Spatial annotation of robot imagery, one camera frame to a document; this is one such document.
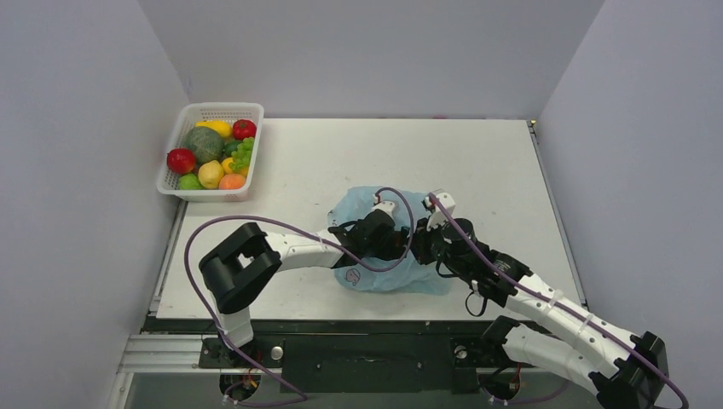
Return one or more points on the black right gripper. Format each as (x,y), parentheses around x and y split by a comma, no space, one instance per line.
(426,241)

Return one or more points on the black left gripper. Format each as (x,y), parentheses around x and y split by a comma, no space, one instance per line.
(393,253)

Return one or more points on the light blue printed plastic bag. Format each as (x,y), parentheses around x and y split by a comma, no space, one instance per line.
(406,277)

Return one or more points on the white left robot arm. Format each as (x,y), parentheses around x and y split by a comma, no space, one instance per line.
(237,270)

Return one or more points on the green fake grapes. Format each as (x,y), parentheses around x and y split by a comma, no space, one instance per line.
(242,155)

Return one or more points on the orange fake peach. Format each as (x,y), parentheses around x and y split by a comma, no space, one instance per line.
(232,182)

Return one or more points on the dark green fake avocado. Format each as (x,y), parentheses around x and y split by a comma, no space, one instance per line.
(231,147)

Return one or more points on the red fake tomato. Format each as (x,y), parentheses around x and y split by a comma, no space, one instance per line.
(243,129)

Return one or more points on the yellow fake lemon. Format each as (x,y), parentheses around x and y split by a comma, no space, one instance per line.
(210,174)

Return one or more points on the green fake melon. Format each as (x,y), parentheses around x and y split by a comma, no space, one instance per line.
(206,144)

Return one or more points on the green fake lime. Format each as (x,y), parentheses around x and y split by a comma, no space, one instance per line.
(189,181)

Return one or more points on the red fake apple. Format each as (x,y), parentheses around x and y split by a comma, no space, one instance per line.
(180,161)

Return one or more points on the white plastic basket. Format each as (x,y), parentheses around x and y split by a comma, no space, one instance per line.
(229,112)

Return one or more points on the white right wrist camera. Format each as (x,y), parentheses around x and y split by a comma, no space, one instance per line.
(440,206)

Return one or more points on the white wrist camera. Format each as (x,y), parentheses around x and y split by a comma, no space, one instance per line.
(389,207)
(440,206)

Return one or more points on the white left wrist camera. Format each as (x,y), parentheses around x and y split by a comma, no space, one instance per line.
(389,207)

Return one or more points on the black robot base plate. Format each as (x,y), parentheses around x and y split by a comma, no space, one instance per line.
(383,356)

